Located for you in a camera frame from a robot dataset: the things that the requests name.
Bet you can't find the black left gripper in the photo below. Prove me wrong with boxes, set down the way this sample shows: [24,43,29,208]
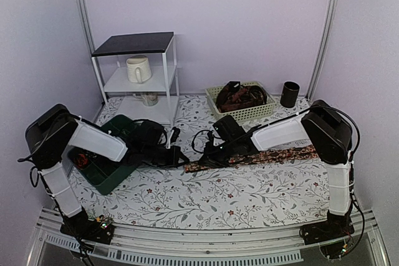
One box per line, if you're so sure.
[144,146,190,169]

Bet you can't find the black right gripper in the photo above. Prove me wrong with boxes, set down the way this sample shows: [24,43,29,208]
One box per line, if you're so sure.
[198,138,238,168]

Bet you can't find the cream floral patterned tie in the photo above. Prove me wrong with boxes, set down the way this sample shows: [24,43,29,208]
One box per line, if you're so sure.
[185,145,319,173]

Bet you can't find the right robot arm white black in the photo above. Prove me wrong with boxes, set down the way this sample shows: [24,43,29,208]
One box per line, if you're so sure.
[198,100,358,239]

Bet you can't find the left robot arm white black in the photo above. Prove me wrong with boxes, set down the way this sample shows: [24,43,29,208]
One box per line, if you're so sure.
[19,104,189,237]

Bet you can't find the dark brown rolled ties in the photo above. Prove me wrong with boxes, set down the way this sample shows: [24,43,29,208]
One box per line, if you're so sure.
[216,81,267,113]

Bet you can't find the pale green perforated basket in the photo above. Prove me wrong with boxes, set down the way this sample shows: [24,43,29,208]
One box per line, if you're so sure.
[205,81,277,122]

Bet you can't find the dark green plastic bin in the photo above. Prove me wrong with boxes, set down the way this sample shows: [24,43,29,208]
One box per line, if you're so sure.
[67,115,138,195]

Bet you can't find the red rolled tie in bin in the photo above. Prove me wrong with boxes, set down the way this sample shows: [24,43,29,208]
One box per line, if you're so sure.
[74,153,89,169]

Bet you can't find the white shelf with black top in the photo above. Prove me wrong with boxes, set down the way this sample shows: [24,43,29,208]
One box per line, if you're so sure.
[91,32,180,126]

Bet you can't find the white ceramic mug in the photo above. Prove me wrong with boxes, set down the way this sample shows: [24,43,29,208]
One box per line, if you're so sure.
[126,55,152,84]

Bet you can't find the black cylindrical cup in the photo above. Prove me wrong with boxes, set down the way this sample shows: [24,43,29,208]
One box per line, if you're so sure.
[280,81,300,108]

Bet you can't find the floral patterned table mat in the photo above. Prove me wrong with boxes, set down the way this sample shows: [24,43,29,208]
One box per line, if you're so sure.
[64,94,352,229]

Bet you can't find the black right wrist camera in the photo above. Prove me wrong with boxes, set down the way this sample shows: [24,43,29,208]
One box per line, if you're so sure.
[213,115,245,141]

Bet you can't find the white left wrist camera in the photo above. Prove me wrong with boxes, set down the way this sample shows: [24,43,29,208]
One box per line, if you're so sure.
[165,126,180,149]

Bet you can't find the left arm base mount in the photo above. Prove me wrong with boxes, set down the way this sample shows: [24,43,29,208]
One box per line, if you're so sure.
[60,212,115,245]

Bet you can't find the aluminium front rail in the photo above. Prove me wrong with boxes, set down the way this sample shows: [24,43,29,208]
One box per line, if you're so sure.
[26,208,390,266]

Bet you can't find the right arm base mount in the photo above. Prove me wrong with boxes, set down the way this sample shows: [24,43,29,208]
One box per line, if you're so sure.
[299,212,355,260]

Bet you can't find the left aluminium frame post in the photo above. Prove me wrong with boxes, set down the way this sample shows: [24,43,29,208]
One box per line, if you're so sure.
[70,0,108,105]

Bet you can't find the aluminium frame post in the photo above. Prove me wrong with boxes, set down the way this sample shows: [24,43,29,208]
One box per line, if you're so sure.
[70,0,108,105]
[305,0,338,101]

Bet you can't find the right aluminium frame post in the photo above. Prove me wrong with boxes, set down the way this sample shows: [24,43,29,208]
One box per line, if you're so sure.
[305,0,338,101]

